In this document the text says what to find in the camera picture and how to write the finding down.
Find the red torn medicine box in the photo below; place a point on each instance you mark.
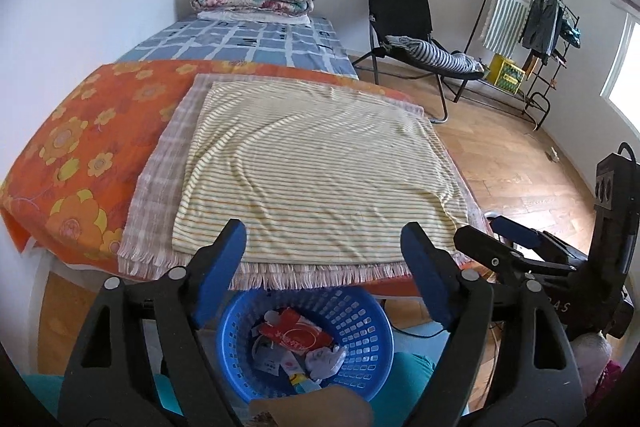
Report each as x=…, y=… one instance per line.
x=293, y=332

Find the blue plastic mesh basket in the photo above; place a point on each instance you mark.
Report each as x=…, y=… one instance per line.
x=276, y=343

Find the white plastic bag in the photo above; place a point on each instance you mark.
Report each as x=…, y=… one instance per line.
x=325, y=362

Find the striped pillow on chair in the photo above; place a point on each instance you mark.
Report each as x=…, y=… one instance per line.
x=428, y=54

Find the blue checked mattress sheet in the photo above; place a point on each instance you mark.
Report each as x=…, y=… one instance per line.
x=314, y=46

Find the yellow striped towel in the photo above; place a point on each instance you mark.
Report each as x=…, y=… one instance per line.
x=319, y=175

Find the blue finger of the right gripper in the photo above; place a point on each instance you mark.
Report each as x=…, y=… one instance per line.
x=515, y=233
x=491, y=253

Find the white gloved right hand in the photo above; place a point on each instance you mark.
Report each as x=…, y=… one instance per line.
x=597, y=370

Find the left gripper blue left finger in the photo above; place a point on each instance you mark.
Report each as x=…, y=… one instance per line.
x=213, y=268

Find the dark hanging jacket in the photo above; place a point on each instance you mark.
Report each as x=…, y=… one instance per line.
x=542, y=28

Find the black metal clothes rack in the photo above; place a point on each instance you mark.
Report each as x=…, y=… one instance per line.
x=532, y=102

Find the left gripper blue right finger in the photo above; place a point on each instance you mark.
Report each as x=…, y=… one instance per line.
x=434, y=272

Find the white pillow under quilt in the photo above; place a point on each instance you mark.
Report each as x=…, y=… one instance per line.
x=254, y=17

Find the yellow plastic crate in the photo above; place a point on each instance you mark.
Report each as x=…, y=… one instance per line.
x=505, y=75

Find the long white paper wrapper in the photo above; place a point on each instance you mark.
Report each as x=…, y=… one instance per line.
x=297, y=376

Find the black folding chair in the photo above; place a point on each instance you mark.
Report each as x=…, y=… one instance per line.
x=403, y=31

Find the orange floral bedsheet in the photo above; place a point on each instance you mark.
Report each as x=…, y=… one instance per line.
x=71, y=188

